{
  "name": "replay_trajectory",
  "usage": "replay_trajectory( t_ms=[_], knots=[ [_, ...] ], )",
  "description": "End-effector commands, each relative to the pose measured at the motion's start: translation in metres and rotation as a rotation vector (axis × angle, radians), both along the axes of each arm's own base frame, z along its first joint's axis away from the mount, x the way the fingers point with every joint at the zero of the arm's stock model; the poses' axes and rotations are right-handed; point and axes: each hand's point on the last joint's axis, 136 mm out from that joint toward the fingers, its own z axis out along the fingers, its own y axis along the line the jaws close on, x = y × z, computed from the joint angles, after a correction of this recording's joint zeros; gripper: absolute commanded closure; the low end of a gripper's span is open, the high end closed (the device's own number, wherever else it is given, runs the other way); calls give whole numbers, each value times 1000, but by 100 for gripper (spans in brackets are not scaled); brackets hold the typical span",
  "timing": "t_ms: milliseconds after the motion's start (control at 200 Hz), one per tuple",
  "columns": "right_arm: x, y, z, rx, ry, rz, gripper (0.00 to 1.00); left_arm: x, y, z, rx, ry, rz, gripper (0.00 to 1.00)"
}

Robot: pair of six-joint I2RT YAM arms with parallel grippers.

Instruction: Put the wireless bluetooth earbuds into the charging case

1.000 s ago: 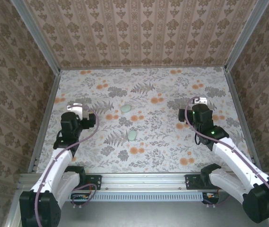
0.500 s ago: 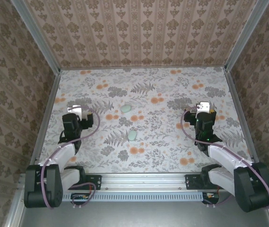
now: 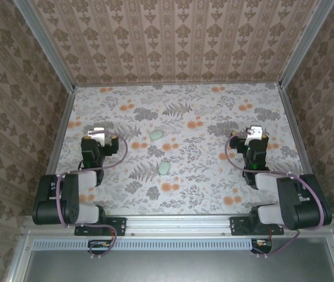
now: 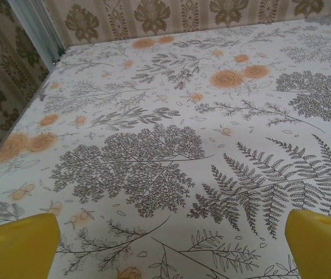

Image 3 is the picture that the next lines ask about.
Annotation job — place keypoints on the mint green earbud charging case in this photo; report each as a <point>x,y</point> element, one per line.
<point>156,134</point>
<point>164,169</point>

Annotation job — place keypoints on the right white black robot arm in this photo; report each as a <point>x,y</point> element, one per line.
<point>301,205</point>

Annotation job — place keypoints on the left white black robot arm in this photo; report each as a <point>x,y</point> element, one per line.
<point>49,199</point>

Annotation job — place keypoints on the floral patterned table mat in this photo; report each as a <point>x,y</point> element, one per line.
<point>184,194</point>

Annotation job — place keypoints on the grey sheet metal panel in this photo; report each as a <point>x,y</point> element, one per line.
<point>178,267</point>

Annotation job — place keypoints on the aluminium side frame rail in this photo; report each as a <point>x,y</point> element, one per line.
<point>64,123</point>
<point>291,123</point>

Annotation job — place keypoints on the aluminium back frame rail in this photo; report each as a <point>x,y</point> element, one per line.
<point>178,84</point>

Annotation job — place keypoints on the aluminium frame corner post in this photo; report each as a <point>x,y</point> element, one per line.
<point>307,44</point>
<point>46,47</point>

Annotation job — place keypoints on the aluminium front frame rail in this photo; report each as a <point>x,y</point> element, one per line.
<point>178,224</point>

